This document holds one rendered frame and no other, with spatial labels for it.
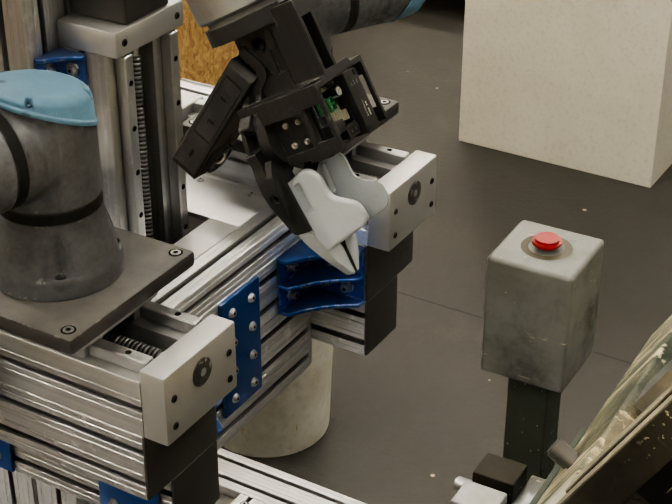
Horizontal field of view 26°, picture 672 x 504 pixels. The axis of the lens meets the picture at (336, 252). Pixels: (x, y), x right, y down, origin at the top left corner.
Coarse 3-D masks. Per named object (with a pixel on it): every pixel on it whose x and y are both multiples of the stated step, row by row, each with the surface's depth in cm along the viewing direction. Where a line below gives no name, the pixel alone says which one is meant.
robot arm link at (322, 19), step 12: (324, 0) 190; (336, 0) 191; (348, 0) 192; (324, 12) 191; (336, 12) 192; (348, 12) 193; (324, 24) 192; (336, 24) 194; (348, 24) 195; (324, 36) 193
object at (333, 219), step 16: (304, 176) 107; (320, 176) 107; (304, 192) 108; (320, 192) 107; (304, 208) 108; (320, 208) 108; (336, 208) 107; (352, 208) 107; (320, 224) 109; (336, 224) 108; (352, 224) 107; (304, 240) 109; (320, 240) 109; (336, 240) 109; (336, 256) 110; (352, 272) 111
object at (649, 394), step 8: (664, 368) 166; (656, 376) 167; (664, 376) 162; (648, 384) 168; (656, 384) 163; (664, 384) 163; (648, 392) 164; (656, 392) 164; (640, 400) 165; (648, 400) 165; (640, 408) 166
